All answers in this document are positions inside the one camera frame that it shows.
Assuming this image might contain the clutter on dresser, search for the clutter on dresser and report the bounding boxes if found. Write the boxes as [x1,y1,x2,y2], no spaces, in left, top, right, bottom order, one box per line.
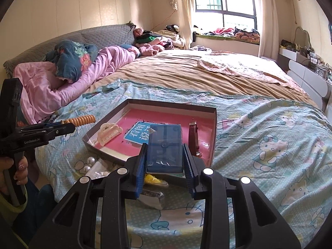
[281,39,332,81]

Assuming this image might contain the clothes on window seat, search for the clothes on window seat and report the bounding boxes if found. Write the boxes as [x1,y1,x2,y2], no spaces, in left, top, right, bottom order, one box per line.
[192,25,260,45]

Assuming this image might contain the white grey dresser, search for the white grey dresser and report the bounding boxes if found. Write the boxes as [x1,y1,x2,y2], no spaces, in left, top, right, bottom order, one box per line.
[277,45,332,105]

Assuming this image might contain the cream curtain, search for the cream curtain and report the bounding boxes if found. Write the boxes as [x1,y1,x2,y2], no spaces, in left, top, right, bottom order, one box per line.
[170,0,198,50]
[255,0,280,61]

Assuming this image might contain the cream hair claw clip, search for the cream hair claw clip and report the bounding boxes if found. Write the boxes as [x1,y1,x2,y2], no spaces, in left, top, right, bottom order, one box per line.
[97,123,123,147]

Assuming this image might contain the blue plastic box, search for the blue plastic box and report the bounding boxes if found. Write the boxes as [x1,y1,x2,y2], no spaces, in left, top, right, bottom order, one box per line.
[145,124,183,174]

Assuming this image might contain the person's left forearm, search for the person's left forearm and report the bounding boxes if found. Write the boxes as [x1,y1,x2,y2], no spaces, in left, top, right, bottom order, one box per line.
[0,193,29,249]

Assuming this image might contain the wavy vanity mirror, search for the wavy vanity mirror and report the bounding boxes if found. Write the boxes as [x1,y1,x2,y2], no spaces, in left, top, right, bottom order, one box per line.
[294,26,311,49]

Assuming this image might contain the grey quilted headboard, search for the grey quilted headboard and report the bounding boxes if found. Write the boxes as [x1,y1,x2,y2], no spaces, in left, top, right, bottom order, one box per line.
[2,23,137,79]

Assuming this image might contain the pink quilt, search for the pink quilt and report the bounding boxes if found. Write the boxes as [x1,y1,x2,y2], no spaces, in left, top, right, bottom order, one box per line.
[13,45,141,125]

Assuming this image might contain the orange spiral hair tie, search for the orange spiral hair tie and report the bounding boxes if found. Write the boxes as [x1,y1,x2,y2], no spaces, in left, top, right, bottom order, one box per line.
[61,115,96,128]

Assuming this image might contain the pile of clothes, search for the pile of clothes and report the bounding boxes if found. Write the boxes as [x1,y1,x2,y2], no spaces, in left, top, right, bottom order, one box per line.
[133,24,186,57]

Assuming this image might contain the person's blue jeans leg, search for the person's blue jeans leg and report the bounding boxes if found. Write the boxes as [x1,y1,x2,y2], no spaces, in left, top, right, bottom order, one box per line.
[13,180,56,236]

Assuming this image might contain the blue floral pillow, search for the blue floral pillow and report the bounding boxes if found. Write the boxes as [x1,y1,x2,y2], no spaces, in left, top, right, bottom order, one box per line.
[45,39,99,84]

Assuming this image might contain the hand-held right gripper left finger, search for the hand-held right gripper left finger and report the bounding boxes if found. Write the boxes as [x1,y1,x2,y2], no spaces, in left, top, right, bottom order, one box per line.
[28,143,148,249]

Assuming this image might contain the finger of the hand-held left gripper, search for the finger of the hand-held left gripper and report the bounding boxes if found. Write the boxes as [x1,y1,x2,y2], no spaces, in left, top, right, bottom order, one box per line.
[18,123,76,142]
[26,123,61,129]

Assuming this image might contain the person's left hand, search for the person's left hand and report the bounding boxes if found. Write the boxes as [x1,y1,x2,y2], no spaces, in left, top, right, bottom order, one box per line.
[0,156,28,195]

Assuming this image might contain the cartoon cat bedsheet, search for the cartoon cat bedsheet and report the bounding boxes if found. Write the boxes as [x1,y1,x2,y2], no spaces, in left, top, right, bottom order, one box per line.
[35,79,332,249]

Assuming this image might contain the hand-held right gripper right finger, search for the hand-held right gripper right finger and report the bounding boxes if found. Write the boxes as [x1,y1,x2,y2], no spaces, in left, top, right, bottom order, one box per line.
[183,143,303,249]

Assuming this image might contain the tan blanket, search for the tan blanket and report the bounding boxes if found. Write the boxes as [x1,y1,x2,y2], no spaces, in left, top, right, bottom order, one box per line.
[84,49,310,105]

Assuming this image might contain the light pink patterned blanket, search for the light pink patterned blanket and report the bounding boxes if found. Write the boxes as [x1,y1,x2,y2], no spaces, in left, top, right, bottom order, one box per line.
[197,52,295,85]

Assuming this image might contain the shallow cardboard box tray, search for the shallow cardboard box tray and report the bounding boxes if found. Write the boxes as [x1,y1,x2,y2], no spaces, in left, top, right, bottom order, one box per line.
[82,99,217,168]

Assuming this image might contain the silver spiral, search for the silver spiral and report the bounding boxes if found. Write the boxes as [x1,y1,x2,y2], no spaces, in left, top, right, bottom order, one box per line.
[141,189,165,210]

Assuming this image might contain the yellow hair claw clip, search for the yellow hair claw clip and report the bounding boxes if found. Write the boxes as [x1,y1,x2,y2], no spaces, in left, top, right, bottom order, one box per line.
[144,174,169,189]

